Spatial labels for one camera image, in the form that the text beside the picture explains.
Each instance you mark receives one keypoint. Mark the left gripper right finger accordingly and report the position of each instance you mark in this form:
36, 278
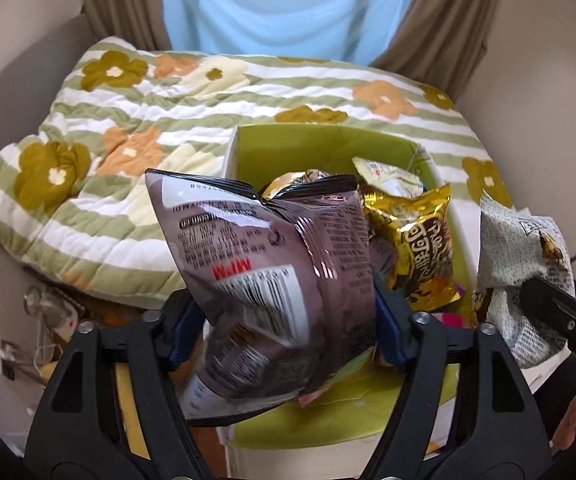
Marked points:
496, 431

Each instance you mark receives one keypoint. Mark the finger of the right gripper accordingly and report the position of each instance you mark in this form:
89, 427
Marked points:
542, 301

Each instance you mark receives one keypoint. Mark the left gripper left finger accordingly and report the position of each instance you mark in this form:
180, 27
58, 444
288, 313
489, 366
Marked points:
109, 410

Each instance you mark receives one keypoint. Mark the grey patterned snack bag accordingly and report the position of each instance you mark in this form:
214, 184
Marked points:
515, 247

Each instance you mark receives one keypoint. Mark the gold cocoa snack bag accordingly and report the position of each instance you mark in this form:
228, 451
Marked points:
417, 228

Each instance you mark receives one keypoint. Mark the dark brown snack bag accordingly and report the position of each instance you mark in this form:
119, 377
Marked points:
285, 284

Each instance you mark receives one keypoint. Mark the blue cream snack bag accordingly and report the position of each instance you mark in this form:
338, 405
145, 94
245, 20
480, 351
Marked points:
391, 180

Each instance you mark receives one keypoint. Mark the red yellow chips bag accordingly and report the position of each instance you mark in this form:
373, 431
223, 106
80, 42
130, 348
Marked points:
291, 178

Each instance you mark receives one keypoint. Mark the person's right hand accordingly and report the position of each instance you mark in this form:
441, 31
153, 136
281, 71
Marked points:
565, 433

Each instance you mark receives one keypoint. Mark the floral striped quilt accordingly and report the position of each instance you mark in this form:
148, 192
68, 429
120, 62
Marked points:
73, 200

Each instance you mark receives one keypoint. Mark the right brown curtain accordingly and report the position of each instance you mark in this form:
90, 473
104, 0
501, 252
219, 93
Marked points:
440, 43

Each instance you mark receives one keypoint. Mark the brown curtain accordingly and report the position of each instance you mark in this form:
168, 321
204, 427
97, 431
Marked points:
139, 22
440, 43

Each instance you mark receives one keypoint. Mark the grey headboard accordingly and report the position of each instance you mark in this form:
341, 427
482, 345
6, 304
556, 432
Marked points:
30, 82

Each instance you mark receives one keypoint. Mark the blue window cloth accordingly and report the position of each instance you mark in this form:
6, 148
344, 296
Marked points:
355, 31

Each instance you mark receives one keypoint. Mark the left brown curtain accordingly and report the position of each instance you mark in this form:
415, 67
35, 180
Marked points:
139, 22

